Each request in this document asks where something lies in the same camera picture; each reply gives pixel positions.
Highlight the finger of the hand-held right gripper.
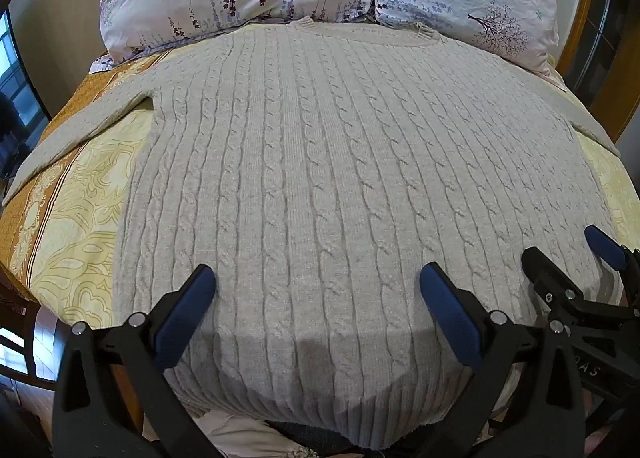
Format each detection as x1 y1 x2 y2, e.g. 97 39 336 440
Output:
521 247 601 334
584 225 640 309

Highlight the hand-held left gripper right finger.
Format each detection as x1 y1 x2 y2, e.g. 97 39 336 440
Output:
419 262 591 458

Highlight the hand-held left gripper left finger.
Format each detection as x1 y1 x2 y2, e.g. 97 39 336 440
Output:
52 264 221 458

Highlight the beige cable-knit sweater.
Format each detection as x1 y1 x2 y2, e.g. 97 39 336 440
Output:
2 16 626 451

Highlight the white cloth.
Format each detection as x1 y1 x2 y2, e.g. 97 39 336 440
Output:
192 408 321 458

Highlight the yellow patterned bed sheet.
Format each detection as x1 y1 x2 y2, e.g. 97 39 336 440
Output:
0 51 640 439

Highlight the wooden chair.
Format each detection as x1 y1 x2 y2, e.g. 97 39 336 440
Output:
0 283 58 391

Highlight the wooden headboard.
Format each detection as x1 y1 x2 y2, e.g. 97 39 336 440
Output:
547 0 640 144

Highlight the window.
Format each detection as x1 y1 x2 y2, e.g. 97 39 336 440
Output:
0 8 51 179

